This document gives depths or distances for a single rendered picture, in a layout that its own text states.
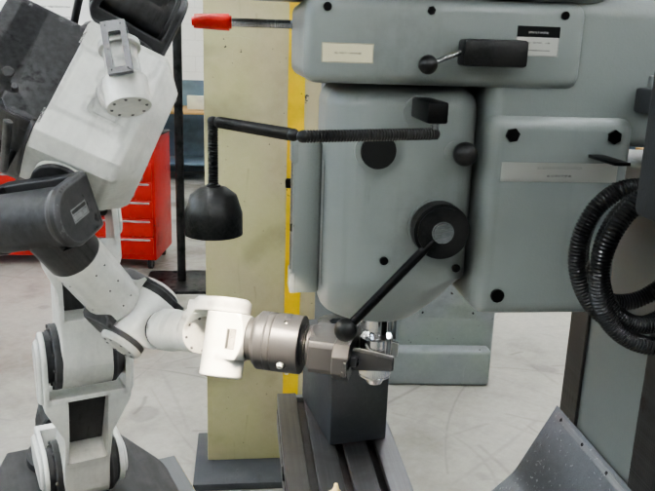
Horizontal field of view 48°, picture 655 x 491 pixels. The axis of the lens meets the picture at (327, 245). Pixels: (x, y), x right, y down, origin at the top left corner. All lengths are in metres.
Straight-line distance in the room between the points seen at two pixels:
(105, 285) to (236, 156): 1.54
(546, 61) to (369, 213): 0.28
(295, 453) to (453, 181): 0.74
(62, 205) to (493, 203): 0.61
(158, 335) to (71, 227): 0.25
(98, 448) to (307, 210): 1.02
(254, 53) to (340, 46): 1.84
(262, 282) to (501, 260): 1.96
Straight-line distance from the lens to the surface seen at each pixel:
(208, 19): 1.08
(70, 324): 1.61
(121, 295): 1.29
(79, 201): 1.17
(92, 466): 1.86
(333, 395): 1.47
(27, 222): 1.15
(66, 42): 1.29
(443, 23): 0.90
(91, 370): 1.65
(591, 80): 0.98
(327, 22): 0.87
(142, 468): 2.12
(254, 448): 3.14
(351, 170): 0.92
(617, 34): 0.99
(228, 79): 2.71
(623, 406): 1.21
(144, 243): 5.68
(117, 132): 1.22
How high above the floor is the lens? 1.67
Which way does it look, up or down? 15 degrees down
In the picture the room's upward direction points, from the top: 2 degrees clockwise
